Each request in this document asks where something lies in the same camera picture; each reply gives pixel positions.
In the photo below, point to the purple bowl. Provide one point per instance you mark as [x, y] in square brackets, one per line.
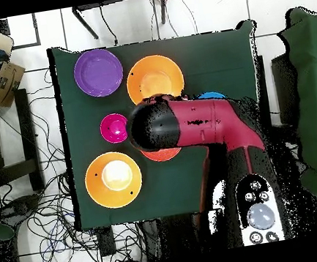
[98, 73]

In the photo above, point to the black rectangular frame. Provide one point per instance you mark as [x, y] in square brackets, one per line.
[36, 28]

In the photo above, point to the large orange bowl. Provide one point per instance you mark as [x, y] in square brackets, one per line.
[154, 75]
[96, 185]

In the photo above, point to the black metal stand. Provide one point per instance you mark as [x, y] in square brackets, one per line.
[85, 22]

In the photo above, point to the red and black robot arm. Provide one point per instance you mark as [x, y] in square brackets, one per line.
[204, 123]

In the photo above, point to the black stool frame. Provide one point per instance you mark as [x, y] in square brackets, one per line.
[27, 137]

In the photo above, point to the large blue bowl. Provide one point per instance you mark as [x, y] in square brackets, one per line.
[210, 95]

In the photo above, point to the dark green tablecloth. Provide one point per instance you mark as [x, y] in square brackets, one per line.
[87, 133]

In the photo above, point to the pink bowl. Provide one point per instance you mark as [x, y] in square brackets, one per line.
[113, 128]

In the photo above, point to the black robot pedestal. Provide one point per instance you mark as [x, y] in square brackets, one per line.
[175, 235]

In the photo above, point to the black power strip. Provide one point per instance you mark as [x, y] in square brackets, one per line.
[106, 241]

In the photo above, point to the red-orange bowl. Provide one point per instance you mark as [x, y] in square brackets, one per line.
[162, 154]

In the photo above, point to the black pedestal leg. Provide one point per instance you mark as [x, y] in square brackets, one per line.
[18, 209]

